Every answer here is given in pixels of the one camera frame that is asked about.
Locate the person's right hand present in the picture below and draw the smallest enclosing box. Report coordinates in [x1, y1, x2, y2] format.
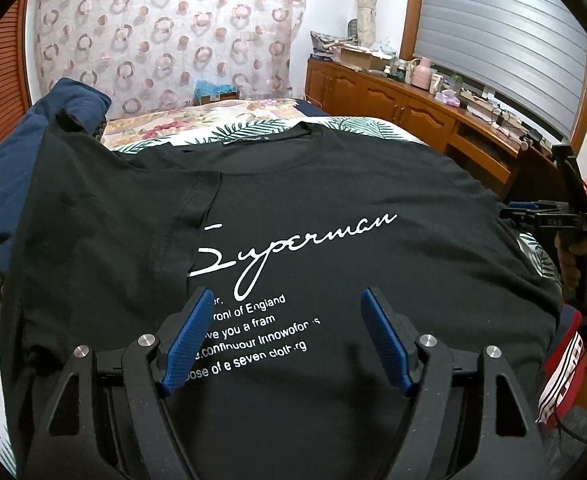
[553, 233, 587, 302]

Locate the pink circle pattern curtain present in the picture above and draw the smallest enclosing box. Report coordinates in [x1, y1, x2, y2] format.
[33, 0, 307, 119]

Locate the wooden louvered wardrobe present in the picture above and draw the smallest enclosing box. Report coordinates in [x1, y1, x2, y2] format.
[0, 0, 31, 144]

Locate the wooden sideboard cabinet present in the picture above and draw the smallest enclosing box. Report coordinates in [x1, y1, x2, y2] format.
[304, 58, 566, 203]

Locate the grey window roller blind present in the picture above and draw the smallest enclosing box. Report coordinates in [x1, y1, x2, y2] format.
[415, 0, 587, 138]

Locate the floral bed quilt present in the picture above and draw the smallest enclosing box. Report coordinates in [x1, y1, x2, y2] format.
[101, 99, 327, 150]

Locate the pink bottle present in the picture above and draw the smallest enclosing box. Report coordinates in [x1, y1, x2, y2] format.
[411, 58, 432, 90]

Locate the red white striped garment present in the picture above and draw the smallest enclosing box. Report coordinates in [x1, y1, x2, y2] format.
[536, 304, 585, 429]

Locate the blue item behind bed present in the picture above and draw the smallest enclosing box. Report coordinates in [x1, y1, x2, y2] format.
[194, 80, 239, 105]

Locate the black printed t-shirt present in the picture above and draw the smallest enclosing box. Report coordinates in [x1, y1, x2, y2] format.
[0, 109, 565, 480]

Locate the folded navy blue garment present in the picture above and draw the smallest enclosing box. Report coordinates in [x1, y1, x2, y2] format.
[0, 78, 111, 273]

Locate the palm leaf print bedsheet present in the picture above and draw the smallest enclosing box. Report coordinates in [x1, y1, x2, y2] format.
[0, 115, 565, 476]

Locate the cardboard box on sideboard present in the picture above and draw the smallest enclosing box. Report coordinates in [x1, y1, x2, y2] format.
[337, 46, 391, 72]

